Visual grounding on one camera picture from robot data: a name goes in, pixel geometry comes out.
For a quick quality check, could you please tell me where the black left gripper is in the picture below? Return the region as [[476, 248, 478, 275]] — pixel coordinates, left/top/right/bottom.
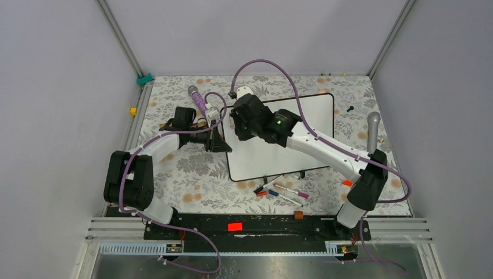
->
[[187, 121, 232, 153]]

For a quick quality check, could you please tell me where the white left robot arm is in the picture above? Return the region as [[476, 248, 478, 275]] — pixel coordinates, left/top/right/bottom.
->
[[103, 106, 232, 239]]

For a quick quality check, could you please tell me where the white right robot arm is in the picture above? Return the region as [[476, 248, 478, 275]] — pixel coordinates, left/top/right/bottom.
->
[[230, 94, 388, 239]]

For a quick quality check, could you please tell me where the black whiteboard marker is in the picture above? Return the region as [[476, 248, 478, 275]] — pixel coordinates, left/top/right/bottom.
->
[[253, 175, 284, 194]]

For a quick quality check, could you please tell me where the blue whiteboard marker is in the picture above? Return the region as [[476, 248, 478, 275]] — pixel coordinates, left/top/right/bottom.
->
[[268, 189, 303, 208]]

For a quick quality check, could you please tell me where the pink whiteboard marker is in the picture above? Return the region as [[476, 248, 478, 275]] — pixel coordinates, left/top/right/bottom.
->
[[274, 184, 309, 199]]

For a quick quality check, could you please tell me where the floral table mat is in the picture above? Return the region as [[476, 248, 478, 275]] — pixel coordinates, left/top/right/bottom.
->
[[118, 75, 412, 216]]

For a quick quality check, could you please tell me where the purple toy microphone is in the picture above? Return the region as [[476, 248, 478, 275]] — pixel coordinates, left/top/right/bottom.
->
[[188, 85, 208, 116]]

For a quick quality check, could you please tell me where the red rectangular tape marker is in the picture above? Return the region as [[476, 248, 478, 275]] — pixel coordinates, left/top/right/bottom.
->
[[227, 222, 243, 232]]

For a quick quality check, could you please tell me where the teal corner clip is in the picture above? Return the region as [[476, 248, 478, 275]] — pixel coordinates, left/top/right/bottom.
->
[[136, 73, 154, 86]]

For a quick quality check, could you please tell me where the small brown block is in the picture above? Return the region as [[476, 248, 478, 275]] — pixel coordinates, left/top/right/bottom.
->
[[293, 210, 304, 220]]

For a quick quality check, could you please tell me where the red triangular block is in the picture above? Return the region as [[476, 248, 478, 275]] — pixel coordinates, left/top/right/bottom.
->
[[342, 180, 353, 187]]

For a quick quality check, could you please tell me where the grey toy microphone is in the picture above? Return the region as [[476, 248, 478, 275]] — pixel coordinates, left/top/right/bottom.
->
[[367, 112, 381, 153]]

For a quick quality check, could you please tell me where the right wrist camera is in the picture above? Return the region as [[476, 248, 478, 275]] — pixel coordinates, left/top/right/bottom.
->
[[228, 86, 254, 99]]

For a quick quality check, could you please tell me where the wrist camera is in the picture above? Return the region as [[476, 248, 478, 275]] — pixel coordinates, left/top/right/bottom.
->
[[205, 107, 222, 126], [228, 86, 254, 99]]

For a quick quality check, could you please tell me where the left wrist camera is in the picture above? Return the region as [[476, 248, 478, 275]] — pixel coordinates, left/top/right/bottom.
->
[[205, 107, 222, 126]]

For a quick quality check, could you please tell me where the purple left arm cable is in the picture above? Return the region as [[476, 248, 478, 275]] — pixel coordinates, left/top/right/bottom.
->
[[117, 91, 228, 275]]

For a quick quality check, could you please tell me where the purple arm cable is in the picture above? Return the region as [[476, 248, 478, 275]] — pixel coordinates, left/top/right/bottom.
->
[[117, 91, 228, 275], [229, 59, 412, 275]]

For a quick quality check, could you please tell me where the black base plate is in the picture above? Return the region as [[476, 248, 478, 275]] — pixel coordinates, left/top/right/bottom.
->
[[144, 213, 371, 249]]

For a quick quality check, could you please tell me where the white cable duct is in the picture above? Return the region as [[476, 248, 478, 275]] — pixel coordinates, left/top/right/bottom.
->
[[99, 239, 355, 256]]

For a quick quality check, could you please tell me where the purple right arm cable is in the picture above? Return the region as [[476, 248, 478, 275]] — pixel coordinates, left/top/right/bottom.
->
[[229, 59, 412, 275]]

